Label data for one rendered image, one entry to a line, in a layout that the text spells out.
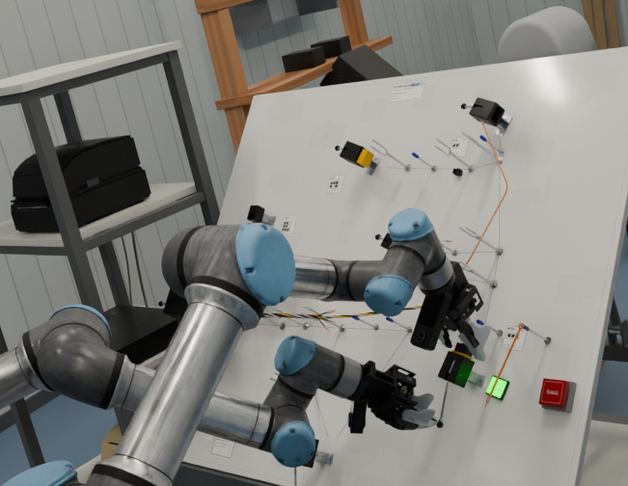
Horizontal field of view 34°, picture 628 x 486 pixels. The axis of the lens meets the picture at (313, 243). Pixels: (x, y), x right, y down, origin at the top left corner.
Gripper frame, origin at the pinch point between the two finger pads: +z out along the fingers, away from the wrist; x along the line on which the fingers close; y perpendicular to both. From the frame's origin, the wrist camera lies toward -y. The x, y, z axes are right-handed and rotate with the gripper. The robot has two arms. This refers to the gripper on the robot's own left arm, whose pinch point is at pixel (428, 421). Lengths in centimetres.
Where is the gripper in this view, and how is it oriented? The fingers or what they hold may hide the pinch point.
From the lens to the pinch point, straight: 204.3
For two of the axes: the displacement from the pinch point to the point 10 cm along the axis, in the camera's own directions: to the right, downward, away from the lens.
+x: 0.1, -7.1, 7.0
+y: 5.6, -5.8, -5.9
